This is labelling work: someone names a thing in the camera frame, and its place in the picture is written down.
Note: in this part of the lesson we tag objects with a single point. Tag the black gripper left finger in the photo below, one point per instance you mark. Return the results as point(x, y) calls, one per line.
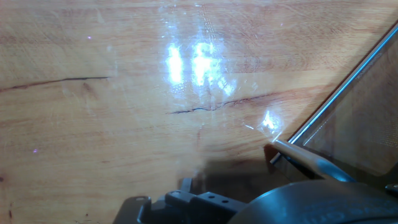
point(132, 211)

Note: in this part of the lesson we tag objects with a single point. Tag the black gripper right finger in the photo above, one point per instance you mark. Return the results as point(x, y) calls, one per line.
point(211, 205)

